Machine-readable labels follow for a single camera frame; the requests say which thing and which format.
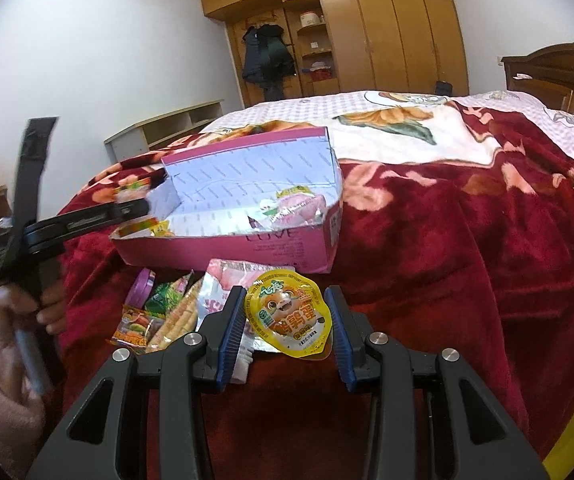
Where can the red basin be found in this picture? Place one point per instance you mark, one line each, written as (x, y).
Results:
(319, 74)

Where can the white ribbed bottle cap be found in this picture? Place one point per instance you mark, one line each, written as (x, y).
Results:
(243, 365)

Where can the yellow orange candy packet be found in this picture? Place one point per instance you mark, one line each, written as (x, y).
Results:
(142, 227)

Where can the small black object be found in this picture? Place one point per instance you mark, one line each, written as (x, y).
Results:
(444, 88)

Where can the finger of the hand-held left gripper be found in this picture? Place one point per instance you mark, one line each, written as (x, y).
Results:
(154, 179)
(87, 220)

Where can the hanging dark jackets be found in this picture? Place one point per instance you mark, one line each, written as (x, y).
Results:
(267, 60)

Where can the wooden headboard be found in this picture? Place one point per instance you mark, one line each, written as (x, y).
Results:
(557, 70)

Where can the purple lid jelly cup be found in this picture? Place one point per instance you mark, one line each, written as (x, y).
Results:
(142, 286)

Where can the dark red floral blanket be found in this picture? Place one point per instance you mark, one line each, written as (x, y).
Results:
(442, 260)

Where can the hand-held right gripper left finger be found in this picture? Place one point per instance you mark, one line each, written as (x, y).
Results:
(232, 340)

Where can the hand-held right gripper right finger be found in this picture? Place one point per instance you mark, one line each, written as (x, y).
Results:
(341, 345)

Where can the yellow egg snack packet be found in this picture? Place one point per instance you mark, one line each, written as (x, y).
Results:
(289, 320)

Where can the large pink bun packet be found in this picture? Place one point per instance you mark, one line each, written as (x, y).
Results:
(297, 210)

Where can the orange biscuit packet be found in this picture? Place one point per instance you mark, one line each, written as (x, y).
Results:
(179, 317)

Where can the pink cardboard box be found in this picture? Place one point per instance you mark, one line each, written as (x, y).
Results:
(247, 250)

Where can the wooden wardrobe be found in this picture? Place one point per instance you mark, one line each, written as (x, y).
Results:
(397, 35)

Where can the pink white snack packet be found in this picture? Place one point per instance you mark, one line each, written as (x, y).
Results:
(224, 280)

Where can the orange green candy packet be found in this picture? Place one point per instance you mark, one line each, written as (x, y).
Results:
(129, 189)

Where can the pink checked bed sheet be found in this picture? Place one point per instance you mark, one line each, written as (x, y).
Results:
(317, 110)

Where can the green pea snack packet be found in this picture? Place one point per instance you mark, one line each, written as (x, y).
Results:
(167, 294)

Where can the low white shelf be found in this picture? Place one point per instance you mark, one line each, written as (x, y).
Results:
(127, 140)

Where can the white pot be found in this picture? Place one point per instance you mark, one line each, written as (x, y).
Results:
(311, 18)

